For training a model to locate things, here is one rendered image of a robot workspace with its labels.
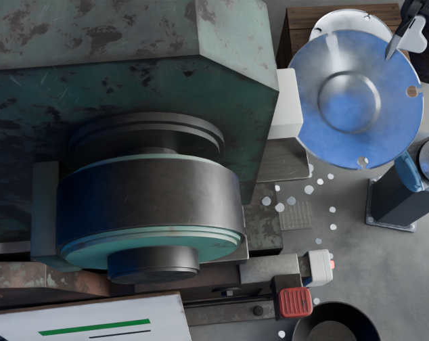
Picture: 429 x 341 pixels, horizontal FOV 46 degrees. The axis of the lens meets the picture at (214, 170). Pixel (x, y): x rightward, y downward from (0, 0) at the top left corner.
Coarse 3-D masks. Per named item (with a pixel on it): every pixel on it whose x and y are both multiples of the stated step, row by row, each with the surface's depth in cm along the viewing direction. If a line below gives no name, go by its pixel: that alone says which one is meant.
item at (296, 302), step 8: (288, 288) 105; (296, 288) 105; (304, 288) 105; (280, 296) 104; (288, 296) 104; (296, 296) 104; (304, 296) 104; (280, 304) 104; (288, 304) 104; (296, 304) 104; (304, 304) 104; (280, 312) 103; (288, 312) 103; (296, 312) 103; (304, 312) 103
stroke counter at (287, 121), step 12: (288, 72) 56; (288, 84) 56; (288, 96) 55; (276, 108) 55; (288, 108) 55; (300, 108) 55; (276, 120) 54; (288, 120) 54; (300, 120) 54; (276, 132) 56; (288, 132) 56
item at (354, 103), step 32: (352, 32) 94; (320, 64) 100; (352, 64) 96; (384, 64) 93; (320, 96) 102; (352, 96) 98; (384, 96) 95; (416, 96) 92; (320, 128) 106; (352, 128) 101; (384, 128) 98; (416, 128) 94; (352, 160) 105; (384, 160) 101
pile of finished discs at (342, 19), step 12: (336, 12) 174; (348, 12) 174; (360, 12) 174; (324, 24) 172; (336, 24) 172; (348, 24) 172; (360, 24) 172; (372, 24) 172; (384, 24) 172; (312, 36) 170; (384, 36) 170
